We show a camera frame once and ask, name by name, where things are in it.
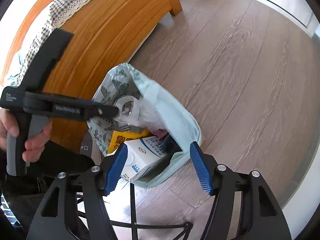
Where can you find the butterfly print trash bag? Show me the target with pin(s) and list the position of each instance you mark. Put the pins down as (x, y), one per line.
(157, 109)

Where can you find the black stool frame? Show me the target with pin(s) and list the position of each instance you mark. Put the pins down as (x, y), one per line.
(147, 214)

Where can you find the wooden bed frame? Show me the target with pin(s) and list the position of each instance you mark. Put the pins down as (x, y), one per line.
(105, 34)

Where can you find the purple cloth ball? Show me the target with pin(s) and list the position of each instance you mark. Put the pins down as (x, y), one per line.
(159, 133)

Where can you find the checkered bed blanket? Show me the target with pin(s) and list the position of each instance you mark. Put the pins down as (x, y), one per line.
(53, 16)

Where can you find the person left hand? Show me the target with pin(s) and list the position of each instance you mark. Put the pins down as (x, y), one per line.
(33, 146)

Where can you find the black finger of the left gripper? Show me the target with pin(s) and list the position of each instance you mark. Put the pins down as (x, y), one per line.
(108, 111)

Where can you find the white medicine box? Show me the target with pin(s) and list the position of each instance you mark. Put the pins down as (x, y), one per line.
(143, 155)

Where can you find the clear plastic bag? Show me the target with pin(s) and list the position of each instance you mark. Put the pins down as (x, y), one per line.
(130, 112)

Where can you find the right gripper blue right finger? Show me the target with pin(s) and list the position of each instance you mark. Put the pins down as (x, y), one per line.
(205, 165)

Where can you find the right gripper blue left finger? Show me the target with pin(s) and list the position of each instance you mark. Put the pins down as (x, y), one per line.
(111, 169)

